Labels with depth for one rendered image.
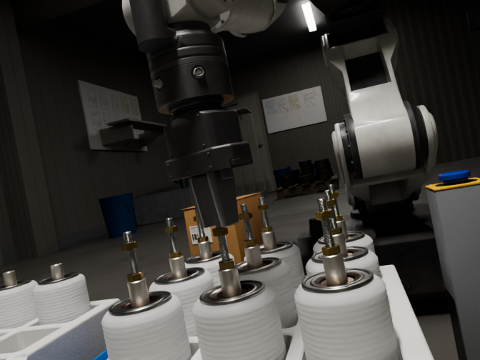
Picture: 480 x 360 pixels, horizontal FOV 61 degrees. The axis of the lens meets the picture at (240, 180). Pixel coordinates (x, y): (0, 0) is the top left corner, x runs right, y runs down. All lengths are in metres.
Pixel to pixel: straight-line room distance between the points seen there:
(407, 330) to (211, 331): 0.21
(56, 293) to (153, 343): 0.40
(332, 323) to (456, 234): 0.26
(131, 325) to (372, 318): 0.25
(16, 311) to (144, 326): 0.49
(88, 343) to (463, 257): 0.64
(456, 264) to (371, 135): 0.32
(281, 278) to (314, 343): 0.14
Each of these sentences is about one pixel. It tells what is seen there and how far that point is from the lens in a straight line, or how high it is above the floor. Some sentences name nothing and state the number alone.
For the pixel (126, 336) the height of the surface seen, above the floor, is 0.23.
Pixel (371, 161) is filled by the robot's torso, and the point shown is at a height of 0.36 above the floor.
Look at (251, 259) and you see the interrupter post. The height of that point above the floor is 0.26.
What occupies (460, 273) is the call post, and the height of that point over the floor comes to 0.20.
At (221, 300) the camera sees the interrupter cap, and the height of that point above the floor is 0.25.
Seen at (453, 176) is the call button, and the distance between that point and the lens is 0.63.
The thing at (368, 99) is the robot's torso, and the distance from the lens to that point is 0.91.
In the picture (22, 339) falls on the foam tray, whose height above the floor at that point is 0.16.
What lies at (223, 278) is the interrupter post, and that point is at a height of 0.27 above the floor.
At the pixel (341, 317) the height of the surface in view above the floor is 0.23.
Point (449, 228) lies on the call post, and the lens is 0.62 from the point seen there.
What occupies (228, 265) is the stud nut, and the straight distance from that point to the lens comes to 0.46.
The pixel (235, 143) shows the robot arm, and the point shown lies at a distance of 0.42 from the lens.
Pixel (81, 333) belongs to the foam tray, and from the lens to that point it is 0.83.
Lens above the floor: 0.38
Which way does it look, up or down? level
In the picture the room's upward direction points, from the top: 11 degrees counter-clockwise
